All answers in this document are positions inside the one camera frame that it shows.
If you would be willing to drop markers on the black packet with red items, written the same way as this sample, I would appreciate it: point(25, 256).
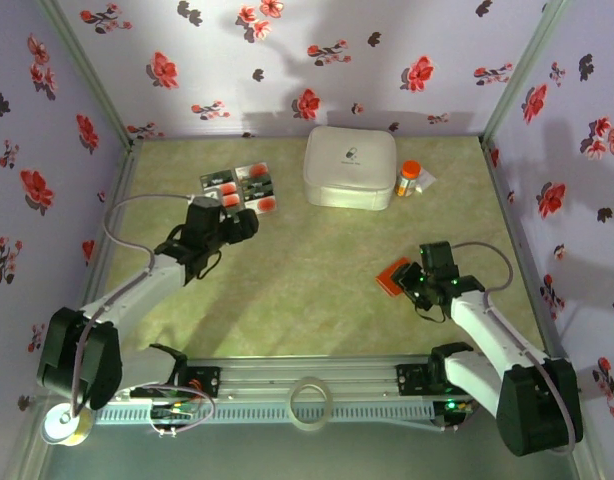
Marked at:
point(262, 214)

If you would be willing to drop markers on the orange card holder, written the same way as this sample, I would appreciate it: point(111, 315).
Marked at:
point(387, 279)

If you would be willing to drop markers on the white red credit card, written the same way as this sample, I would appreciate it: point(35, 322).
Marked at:
point(232, 201)
point(257, 171)
point(229, 189)
point(267, 205)

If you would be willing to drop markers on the black credit card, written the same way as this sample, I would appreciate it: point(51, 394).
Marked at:
point(259, 194)
point(257, 186)
point(217, 180)

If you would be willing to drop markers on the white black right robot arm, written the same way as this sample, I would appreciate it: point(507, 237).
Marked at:
point(492, 325)

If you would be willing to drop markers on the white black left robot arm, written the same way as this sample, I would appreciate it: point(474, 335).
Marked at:
point(137, 300)

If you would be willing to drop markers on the orange capped pill bottle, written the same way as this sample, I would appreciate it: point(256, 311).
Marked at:
point(407, 180)

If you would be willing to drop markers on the white paper leaflet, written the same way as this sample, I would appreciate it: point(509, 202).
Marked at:
point(428, 177)

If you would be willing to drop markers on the white square box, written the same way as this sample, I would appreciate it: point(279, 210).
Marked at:
point(349, 170)

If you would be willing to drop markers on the control board with green light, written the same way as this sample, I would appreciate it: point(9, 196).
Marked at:
point(452, 407)

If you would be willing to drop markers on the clear tape roll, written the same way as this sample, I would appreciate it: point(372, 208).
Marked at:
point(292, 402)

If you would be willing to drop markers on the green circuit board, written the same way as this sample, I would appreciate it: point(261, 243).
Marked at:
point(174, 412)

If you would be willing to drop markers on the yellow drink can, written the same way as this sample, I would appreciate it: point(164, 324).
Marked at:
point(62, 429)

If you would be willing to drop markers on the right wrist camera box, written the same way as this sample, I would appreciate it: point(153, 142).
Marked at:
point(437, 257)

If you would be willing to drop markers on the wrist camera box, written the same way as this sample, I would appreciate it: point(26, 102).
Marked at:
point(437, 257)
point(205, 212)

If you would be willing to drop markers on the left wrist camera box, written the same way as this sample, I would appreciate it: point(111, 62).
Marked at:
point(205, 212)

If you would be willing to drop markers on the aluminium side rail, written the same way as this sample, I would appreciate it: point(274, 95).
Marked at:
point(118, 200)
point(516, 225)

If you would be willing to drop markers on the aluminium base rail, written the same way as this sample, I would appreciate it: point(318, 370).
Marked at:
point(267, 375)

